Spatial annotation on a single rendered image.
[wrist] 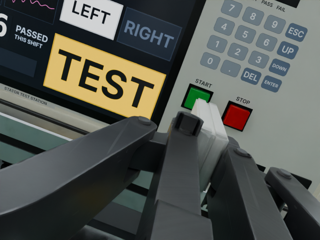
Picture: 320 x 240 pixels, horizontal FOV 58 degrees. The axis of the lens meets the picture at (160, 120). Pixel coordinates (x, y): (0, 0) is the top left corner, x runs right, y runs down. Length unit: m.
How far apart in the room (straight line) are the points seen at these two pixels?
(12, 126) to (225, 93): 0.19
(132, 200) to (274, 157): 0.14
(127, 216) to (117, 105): 0.24
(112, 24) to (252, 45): 0.12
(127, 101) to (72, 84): 0.05
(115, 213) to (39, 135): 0.23
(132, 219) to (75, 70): 0.27
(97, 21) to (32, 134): 0.11
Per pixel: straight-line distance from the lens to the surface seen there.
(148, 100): 0.26
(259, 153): 0.28
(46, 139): 0.27
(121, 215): 0.47
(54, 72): 0.29
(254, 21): 0.26
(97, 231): 0.29
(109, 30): 0.27
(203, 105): 0.18
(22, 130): 0.28
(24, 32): 0.30
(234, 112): 0.26
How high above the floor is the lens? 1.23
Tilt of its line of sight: 17 degrees down
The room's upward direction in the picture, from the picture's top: 21 degrees clockwise
